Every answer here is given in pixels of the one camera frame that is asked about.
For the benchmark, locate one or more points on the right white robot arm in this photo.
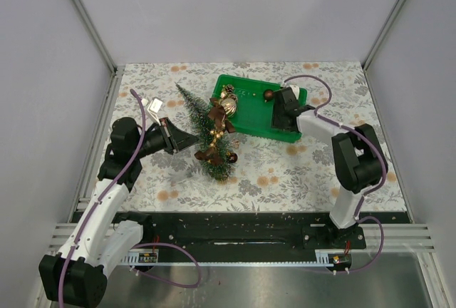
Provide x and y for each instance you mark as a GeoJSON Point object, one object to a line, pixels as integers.
{"type": "Point", "coordinates": [359, 164]}

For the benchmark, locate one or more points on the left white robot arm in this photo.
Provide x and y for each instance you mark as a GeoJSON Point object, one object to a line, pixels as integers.
{"type": "Point", "coordinates": [78, 273]}

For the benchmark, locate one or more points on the white slotted cable duct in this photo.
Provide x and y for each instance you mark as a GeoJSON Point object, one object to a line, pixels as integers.
{"type": "Point", "coordinates": [233, 255]}

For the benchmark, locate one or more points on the dark brown ball ornament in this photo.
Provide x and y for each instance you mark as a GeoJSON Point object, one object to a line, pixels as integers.
{"type": "Point", "coordinates": [232, 157]}

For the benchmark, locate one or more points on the small frosted christmas tree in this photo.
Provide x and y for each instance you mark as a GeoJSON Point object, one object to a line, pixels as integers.
{"type": "Point", "coordinates": [198, 110]}

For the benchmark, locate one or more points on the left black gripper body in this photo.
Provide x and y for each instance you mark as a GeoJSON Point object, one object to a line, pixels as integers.
{"type": "Point", "coordinates": [164, 137]}

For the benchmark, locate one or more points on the brown ribbon bow decoration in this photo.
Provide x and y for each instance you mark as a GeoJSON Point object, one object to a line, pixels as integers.
{"type": "Point", "coordinates": [218, 116]}

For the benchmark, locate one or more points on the green plastic tray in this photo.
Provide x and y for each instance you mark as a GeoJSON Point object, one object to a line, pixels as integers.
{"type": "Point", "coordinates": [253, 116]}

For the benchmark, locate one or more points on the left aluminium frame post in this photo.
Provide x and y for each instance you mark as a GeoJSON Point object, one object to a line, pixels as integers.
{"type": "Point", "coordinates": [95, 37]}

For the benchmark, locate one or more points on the silver gold ribbed ornament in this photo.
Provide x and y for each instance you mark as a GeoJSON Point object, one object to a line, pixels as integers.
{"type": "Point", "coordinates": [229, 106]}

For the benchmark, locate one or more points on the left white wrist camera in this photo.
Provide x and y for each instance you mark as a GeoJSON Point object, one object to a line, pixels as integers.
{"type": "Point", "coordinates": [152, 108]}

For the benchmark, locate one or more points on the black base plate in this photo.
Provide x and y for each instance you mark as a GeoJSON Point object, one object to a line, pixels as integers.
{"type": "Point", "coordinates": [193, 230]}

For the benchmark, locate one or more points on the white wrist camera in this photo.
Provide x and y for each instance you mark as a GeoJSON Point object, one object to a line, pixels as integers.
{"type": "Point", "coordinates": [152, 108]}
{"type": "Point", "coordinates": [295, 90]}

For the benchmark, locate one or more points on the right aluminium frame post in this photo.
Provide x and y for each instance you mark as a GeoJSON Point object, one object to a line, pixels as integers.
{"type": "Point", "coordinates": [385, 29]}

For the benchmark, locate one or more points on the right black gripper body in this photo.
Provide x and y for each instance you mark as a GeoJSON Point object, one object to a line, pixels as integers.
{"type": "Point", "coordinates": [276, 120]}

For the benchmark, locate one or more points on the aluminium rail profile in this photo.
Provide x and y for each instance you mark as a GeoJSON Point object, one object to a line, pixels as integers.
{"type": "Point", "coordinates": [397, 237]}

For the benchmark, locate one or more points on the gold pine cone ornament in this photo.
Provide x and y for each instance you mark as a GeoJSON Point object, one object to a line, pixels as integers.
{"type": "Point", "coordinates": [228, 88]}

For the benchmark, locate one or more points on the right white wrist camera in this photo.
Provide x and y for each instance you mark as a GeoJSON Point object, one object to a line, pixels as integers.
{"type": "Point", "coordinates": [295, 90]}

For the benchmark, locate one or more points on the aluminium frame post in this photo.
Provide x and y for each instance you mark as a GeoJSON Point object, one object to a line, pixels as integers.
{"type": "Point", "coordinates": [95, 37]}
{"type": "Point", "coordinates": [385, 29]}

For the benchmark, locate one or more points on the clear plastic battery box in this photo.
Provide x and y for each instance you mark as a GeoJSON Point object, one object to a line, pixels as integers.
{"type": "Point", "coordinates": [180, 178]}

